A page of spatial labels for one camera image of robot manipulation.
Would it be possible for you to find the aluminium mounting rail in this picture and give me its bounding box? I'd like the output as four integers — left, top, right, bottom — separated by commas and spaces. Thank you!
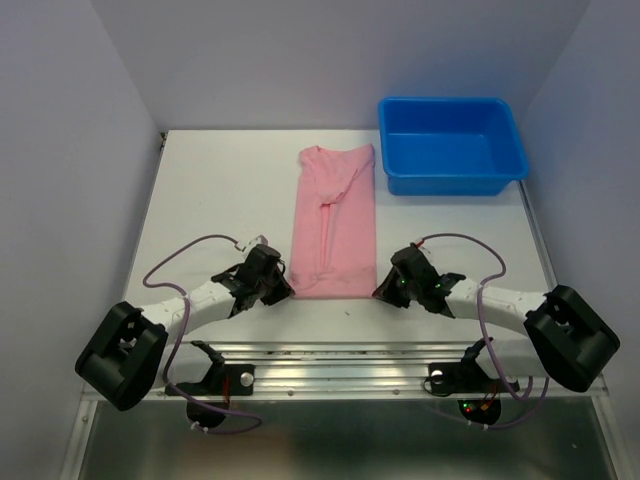
82, 341, 609, 402

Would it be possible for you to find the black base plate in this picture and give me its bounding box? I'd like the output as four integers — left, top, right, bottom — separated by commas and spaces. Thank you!
177, 364, 256, 397
422, 361, 507, 397

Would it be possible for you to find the pink t-shirt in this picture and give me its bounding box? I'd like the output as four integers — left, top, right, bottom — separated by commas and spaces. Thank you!
289, 144, 377, 300

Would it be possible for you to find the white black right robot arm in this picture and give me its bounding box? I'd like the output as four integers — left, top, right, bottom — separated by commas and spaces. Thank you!
373, 244, 620, 396

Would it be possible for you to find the blue plastic bin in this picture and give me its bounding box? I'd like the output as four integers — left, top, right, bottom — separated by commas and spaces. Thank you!
378, 97, 529, 196

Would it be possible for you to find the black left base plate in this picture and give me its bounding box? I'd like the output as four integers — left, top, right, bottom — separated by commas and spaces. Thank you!
177, 364, 256, 397

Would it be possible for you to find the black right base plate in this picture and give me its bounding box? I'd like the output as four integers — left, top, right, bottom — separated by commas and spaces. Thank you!
422, 361, 507, 397

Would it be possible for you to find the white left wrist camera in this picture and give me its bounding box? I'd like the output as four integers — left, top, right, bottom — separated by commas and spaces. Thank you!
234, 235, 269, 252

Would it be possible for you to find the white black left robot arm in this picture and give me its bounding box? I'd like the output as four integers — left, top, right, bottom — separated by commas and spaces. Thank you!
75, 244, 293, 411

